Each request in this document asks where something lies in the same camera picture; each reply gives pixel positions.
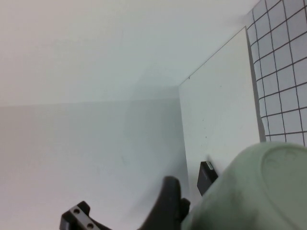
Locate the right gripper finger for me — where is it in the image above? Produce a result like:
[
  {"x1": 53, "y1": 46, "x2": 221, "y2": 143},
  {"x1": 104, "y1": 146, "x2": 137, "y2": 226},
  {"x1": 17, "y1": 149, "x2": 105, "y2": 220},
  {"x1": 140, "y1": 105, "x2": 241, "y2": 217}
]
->
[{"x1": 140, "y1": 176, "x2": 191, "y2": 230}]

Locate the light green plastic cup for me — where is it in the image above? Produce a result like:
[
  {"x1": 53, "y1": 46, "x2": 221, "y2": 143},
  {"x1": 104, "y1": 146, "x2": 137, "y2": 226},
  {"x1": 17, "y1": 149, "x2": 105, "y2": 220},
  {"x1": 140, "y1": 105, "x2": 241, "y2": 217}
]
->
[{"x1": 181, "y1": 141, "x2": 307, "y2": 230}]

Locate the small black box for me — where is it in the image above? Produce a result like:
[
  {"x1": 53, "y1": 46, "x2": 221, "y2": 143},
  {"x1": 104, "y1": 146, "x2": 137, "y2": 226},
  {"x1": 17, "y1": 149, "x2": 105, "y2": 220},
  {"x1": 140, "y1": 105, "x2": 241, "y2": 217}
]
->
[{"x1": 196, "y1": 161, "x2": 219, "y2": 196}]

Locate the white grid pattern tablecloth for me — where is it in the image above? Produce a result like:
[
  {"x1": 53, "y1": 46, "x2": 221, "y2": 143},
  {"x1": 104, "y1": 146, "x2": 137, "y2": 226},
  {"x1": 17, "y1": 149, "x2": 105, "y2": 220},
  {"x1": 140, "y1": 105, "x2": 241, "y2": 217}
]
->
[{"x1": 246, "y1": 0, "x2": 307, "y2": 142}]

